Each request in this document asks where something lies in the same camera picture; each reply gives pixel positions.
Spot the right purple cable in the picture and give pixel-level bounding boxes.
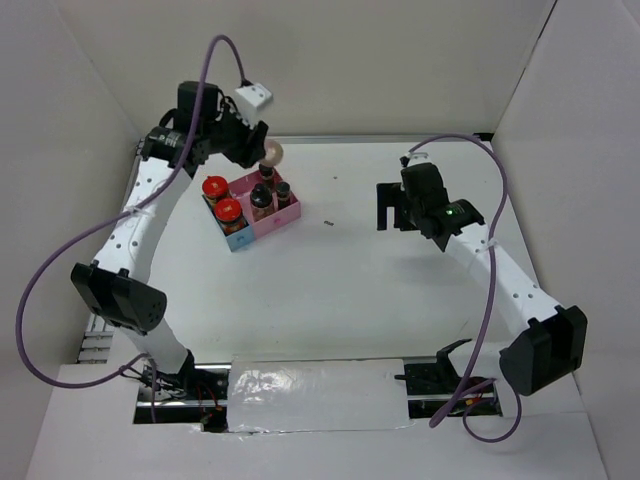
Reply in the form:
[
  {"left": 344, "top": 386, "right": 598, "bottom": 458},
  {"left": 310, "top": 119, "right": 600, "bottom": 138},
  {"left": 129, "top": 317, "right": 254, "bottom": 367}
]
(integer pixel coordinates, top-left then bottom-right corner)
[{"left": 409, "top": 133, "right": 525, "bottom": 444}]

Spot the purple cable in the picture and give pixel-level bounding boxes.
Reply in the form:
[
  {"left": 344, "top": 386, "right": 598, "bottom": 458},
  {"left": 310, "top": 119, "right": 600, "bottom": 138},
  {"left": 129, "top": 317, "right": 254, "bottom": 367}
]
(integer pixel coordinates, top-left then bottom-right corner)
[
  {"left": 409, "top": 133, "right": 525, "bottom": 444},
  {"left": 14, "top": 34, "right": 251, "bottom": 424}
]

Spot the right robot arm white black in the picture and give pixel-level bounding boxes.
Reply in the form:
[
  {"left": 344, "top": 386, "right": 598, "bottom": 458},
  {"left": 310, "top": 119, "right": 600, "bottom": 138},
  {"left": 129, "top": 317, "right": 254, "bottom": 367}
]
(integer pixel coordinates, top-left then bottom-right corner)
[{"left": 376, "top": 163, "right": 588, "bottom": 396}]

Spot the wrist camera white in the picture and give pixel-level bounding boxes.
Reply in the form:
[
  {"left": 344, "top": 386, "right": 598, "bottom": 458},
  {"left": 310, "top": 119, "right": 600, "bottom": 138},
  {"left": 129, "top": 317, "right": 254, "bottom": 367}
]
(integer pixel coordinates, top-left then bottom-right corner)
[
  {"left": 232, "top": 83, "right": 273, "bottom": 124},
  {"left": 399, "top": 152, "right": 430, "bottom": 168}
]

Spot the red-cap jar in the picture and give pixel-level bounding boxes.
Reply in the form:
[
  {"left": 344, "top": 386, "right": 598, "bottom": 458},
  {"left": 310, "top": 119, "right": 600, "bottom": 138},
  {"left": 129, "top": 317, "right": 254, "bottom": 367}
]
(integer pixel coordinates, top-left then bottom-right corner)
[
  {"left": 201, "top": 175, "right": 230, "bottom": 208},
  {"left": 213, "top": 198, "right": 247, "bottom": 236}
]

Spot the white taped front cover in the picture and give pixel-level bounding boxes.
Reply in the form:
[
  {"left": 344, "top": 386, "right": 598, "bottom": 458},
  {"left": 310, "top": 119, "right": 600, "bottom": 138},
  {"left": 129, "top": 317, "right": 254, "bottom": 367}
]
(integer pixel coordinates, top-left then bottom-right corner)
[{"left": 227, "top": 359, "right": 412, "bottom": 434}]

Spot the black-cap spice bottle front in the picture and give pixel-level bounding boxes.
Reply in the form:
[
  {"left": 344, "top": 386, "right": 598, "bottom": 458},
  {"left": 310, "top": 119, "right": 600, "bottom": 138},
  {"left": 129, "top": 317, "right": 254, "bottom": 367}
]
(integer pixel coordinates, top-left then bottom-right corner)
[{"left": 250, "top": 183, "right": 275, "bottom": 222}]

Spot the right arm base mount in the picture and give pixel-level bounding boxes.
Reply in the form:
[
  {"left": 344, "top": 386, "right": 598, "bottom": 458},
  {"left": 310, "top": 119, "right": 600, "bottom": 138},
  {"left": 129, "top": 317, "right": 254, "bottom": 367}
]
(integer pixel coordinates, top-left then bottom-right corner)
[{"left": 394, "top": 339, "right": 501, "bottom": 419}]

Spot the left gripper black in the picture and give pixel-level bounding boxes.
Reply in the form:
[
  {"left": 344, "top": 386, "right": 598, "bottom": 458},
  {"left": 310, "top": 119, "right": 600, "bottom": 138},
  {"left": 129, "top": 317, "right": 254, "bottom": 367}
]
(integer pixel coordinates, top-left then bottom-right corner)
[{"left": 204, "top": 99, "right": 270, "bottom": 170}]

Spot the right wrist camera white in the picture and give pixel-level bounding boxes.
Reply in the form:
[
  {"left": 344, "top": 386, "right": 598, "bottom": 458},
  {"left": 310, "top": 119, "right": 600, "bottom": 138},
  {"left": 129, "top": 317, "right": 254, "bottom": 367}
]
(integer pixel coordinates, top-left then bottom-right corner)
[{"left": 399, "top": 152, "right": 430, "bottom": 168}]

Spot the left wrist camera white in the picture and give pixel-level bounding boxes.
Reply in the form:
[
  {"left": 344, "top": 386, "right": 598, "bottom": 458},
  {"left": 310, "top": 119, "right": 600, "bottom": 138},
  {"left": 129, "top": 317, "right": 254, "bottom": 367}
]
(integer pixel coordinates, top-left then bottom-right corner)
[{"left": 232, "top": 83, "right": 273, "bottom": 124}]

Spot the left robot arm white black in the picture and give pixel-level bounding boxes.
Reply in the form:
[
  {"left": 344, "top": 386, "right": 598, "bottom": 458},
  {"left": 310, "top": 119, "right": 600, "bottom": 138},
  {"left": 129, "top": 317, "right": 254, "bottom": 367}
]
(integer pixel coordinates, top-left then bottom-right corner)
[{"left": 71, "top": 81, "right": 273, "bottom": 399}]

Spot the aluminium rail back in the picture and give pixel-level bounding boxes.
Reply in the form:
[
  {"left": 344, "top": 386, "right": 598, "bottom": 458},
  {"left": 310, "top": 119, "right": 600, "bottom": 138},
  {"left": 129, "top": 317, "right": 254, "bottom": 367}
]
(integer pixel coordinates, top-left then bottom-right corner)
[{"left": 263, "top": 132, "right": 494, "bottom": 146}]

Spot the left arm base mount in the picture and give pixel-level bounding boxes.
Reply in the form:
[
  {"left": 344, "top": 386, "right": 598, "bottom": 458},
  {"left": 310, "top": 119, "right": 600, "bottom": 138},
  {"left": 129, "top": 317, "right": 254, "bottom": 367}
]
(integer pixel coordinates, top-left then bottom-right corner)
[{"left": 123, "top": 355, "right": 231, "bottom": 433}]

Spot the pink drawer box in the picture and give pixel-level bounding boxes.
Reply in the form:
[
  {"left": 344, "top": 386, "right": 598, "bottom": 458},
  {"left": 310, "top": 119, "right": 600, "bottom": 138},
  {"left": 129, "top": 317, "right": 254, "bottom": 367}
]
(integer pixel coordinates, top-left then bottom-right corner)
[{"left": 229, "top": 169, "right": 301, "bottom": 240}]

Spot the pink-cap spice bottle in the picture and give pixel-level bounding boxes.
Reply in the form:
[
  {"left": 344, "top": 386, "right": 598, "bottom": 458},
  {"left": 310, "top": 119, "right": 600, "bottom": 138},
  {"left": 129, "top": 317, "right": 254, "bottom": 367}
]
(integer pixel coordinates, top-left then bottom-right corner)
[{"left": 259, "top": 139, "right": 284, "bottom": 168}]

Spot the small black-cap spice bottle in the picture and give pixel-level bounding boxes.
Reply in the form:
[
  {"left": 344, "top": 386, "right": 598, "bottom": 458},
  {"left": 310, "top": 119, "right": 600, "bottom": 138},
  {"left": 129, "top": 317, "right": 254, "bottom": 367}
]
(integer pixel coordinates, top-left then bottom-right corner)
[{"left": 259, "top": 164, "right": 275, "bottom": 190}]

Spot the blue drawer box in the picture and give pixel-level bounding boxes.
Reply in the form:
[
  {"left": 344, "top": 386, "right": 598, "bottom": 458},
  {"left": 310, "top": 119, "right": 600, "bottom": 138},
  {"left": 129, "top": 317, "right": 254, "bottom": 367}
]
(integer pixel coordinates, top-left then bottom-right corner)
[{"left": 201, "top": 194, "right": 256, "bottom": 252}]

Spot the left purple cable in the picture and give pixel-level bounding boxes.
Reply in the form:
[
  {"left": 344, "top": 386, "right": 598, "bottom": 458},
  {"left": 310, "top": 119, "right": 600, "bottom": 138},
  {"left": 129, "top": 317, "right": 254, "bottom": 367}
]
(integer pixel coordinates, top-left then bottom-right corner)
[{"left": 14, "top": 34, "right": 251, "bottom": 424}]

